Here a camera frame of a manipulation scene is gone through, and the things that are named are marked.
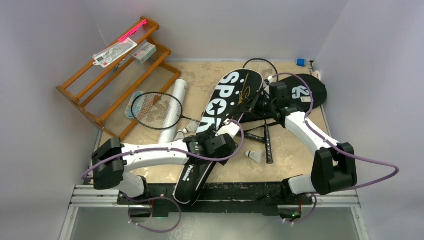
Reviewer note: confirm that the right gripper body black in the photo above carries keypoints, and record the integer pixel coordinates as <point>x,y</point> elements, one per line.
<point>262,104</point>

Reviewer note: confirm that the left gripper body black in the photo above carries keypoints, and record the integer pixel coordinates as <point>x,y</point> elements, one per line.
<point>222,162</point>

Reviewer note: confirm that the black SPORT racket bag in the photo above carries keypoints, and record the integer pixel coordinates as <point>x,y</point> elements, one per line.
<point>233,90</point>

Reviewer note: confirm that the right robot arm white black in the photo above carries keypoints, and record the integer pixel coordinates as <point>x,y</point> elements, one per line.
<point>333,169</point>

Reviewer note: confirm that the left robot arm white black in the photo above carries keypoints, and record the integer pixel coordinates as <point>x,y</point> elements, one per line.
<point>113,161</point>

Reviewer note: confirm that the light blue blister pack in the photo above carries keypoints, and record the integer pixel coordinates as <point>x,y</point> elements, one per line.
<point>135,105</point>

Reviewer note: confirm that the black CROSSWAY racket bag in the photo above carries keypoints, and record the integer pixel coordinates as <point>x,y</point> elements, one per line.
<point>300,96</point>

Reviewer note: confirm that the black racket at back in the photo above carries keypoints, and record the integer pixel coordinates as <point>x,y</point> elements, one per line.
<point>266,69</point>

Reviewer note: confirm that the right white shuttlecock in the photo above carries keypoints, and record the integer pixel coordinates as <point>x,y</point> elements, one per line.
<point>256,156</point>

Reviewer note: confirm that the white shuttlecock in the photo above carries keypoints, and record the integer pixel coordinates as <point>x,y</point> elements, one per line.
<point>180,135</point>
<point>192,126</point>
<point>256,156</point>

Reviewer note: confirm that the left white shuttlecock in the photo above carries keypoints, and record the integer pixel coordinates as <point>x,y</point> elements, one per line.
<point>180,135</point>

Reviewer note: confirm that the blue white small object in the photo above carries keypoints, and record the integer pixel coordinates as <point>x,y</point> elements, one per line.
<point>303,62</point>

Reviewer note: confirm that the white shuttlecock tube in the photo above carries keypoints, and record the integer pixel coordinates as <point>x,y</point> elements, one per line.
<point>179,92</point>

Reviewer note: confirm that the black racket near rack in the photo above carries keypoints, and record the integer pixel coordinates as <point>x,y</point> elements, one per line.
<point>155,108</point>

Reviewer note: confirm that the wooden rack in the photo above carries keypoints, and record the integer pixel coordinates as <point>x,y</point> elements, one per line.
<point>102,94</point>

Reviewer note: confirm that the small teal white box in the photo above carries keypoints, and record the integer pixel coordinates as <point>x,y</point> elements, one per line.
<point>144,53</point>

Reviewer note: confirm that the flat packaged item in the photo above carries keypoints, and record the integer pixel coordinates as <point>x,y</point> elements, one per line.
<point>113,53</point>

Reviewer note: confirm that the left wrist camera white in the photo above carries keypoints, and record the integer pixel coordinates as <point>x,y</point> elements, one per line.
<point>231,127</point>

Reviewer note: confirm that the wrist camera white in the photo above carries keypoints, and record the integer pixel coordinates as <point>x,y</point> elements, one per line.
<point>270,79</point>
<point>231,127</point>

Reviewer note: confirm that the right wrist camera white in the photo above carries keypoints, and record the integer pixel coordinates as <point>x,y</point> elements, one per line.
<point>270,79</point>

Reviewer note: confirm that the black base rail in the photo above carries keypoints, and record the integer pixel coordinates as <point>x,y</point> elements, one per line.
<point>266,198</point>

